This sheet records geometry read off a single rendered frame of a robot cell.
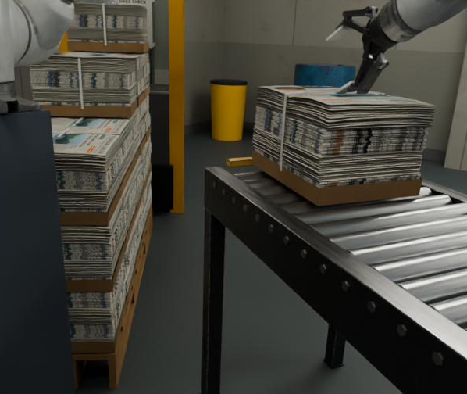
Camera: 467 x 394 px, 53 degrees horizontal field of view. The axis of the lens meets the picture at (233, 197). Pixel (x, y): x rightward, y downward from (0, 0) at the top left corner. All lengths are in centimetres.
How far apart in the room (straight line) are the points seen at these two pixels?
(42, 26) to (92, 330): 96
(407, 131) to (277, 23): 491
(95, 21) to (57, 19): 140
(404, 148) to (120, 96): 118
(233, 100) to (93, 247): 412
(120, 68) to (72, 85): 20
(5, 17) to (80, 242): 73
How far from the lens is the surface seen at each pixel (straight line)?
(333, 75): 489
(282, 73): 592
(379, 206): 114
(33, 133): 103
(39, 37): 115
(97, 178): 142
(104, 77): 195
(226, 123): 550
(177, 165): 314
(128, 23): 252
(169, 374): 182
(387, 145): 113
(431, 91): 535
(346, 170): 108
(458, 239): 103
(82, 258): 153
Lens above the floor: 115
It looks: 19 degrees down
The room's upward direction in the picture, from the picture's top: 2 degrees clockwise
